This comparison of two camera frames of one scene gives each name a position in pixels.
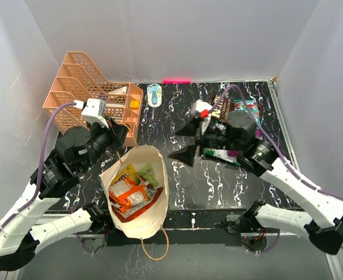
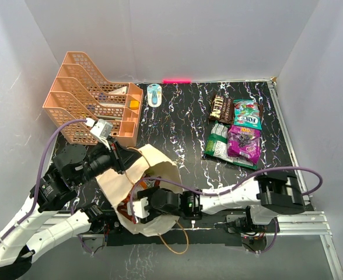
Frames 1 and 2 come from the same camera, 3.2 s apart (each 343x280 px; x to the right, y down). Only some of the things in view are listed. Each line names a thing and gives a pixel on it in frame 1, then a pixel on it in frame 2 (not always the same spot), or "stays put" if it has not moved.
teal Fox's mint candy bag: x=249 y=106 stays put
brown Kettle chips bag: x=222 y=112 stays put
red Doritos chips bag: x=137 y=210 -> x=145 y=184
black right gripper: x=185 y=155 -> x=147 y=193
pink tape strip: x=177 y=81 stays put
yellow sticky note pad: x=134 y=105 stays put
